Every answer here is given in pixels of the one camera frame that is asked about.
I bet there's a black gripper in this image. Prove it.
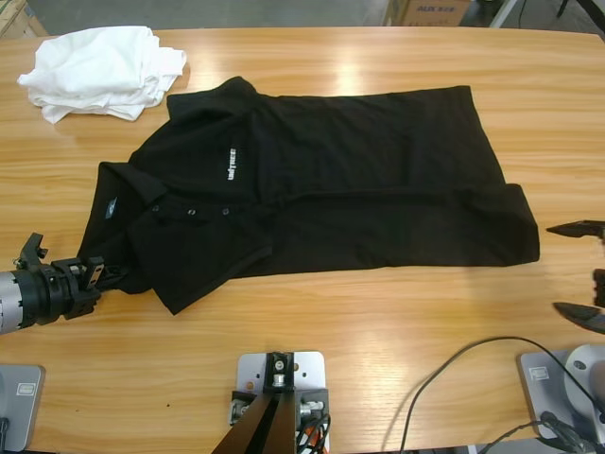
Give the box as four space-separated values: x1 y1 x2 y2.
544 218 605 336
13 254 130 328

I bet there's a black polo shirt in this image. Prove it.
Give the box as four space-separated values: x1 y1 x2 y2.
75 76 542 316

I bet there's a white folded shirt pile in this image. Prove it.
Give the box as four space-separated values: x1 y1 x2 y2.
16 25 188 126

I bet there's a black tripod leg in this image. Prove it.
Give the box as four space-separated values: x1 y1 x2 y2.
555 0 605 34

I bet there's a grey metal stand leg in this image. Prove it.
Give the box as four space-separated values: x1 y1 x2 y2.
488 0 522 28

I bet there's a brown cardboard box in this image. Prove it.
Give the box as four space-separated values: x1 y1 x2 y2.
0 0 49 39

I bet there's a white printed cardboard box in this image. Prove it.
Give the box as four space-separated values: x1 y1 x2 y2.
381 0 472 27

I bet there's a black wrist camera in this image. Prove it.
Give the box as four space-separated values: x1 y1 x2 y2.
15 231 50 267

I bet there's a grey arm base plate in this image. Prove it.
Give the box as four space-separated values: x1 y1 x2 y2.
0 362 47 453
516 343 605 444

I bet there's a black cable at base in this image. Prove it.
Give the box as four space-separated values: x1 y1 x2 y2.
486 410 605 454

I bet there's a black metal corner bracket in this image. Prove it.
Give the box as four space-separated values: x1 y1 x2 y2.
228 389 259 425
295 387 331 429

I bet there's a dark camera post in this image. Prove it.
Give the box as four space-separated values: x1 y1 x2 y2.
210 349 298 454

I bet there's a white mount block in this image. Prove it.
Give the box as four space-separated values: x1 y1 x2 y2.
235 350 328 427

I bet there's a long black table cable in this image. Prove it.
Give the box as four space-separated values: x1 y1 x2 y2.
399 336 605 454

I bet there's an orange cable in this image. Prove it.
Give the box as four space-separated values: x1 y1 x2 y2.
301 422 328 449

